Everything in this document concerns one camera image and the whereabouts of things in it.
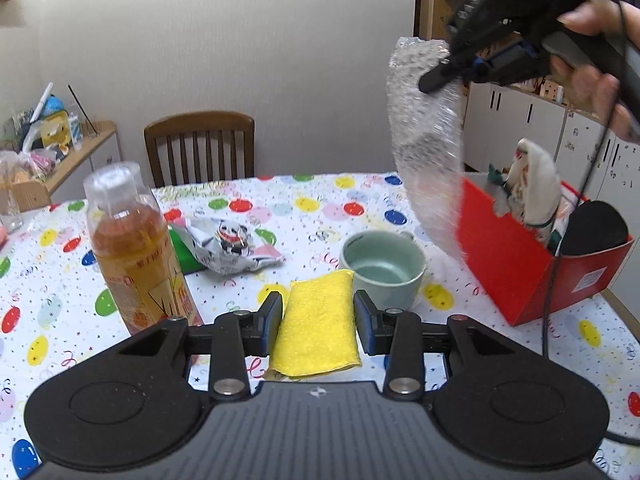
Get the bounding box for black soft cap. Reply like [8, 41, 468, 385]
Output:
[560, 200, 629, 256]

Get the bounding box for christmas print tote bag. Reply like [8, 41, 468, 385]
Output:
[487, 138, 577, 255]

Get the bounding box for red white cardboard box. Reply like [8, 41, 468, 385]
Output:
[457, 174, 634, 326]

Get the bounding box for brown wooden chair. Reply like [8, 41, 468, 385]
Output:
[143, 110, 256, 188]

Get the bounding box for pale green ceramic mug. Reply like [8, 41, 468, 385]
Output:
[338, 230, 427, 310]

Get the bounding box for panda print snack bag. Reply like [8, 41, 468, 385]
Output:
[169, 217, 283, 275]

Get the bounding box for white tall cabinets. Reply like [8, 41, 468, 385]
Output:
[434, 0, 640, 306]

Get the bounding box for right human hand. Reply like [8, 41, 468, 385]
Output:
[548, 0, 640, 143]

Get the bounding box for clear bubble wrap sheet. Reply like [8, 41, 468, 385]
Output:
[386, 37, 464, 260]

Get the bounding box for yellow sponge cloth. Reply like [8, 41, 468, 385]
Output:
[269, 270, 361, 379]

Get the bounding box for balloon pattern tablecloth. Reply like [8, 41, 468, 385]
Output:
[1, 174, 639, 479]

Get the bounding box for orange tea plastic bottle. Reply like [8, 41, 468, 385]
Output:
[84, 162, 203, 335]

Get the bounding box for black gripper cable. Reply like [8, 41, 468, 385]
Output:
[540, 0, 640, 446]

